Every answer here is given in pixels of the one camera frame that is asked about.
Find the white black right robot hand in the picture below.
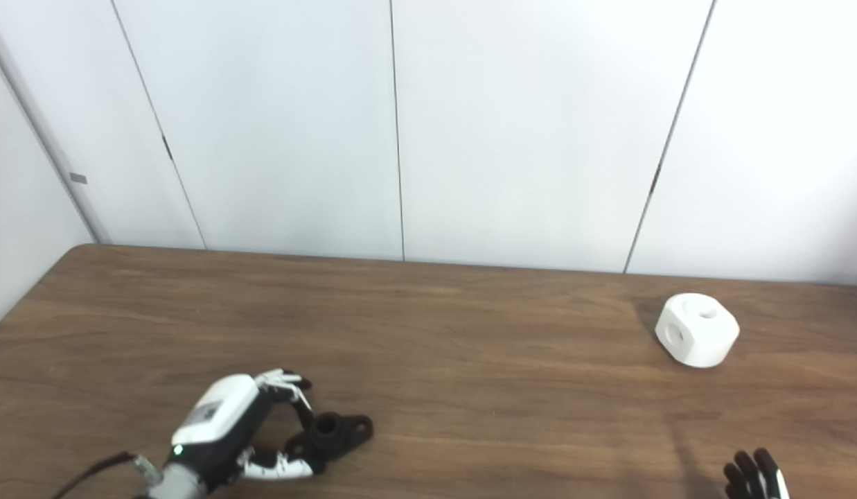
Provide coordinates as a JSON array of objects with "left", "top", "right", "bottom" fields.
[{"left": 723, "top": 448, "right": 790, "bottom": 499}]

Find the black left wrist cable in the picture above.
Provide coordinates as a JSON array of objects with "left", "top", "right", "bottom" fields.
[{"left": 51, "top": 452, "right": 159, "bottom": 499}]

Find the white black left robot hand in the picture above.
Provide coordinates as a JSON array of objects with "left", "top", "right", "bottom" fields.
[{"left": 170, "top": 369, "right": 317, "bottom": 496}]

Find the round white piece with holes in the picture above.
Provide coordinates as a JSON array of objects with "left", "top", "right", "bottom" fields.
[{"left": 654, "top": 292, "right": 741, "bottom": 369}]

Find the black flanged holder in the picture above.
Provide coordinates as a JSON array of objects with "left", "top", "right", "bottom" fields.
[{"left": 284, "top": 412, "right": 374, "bottom": 475}]

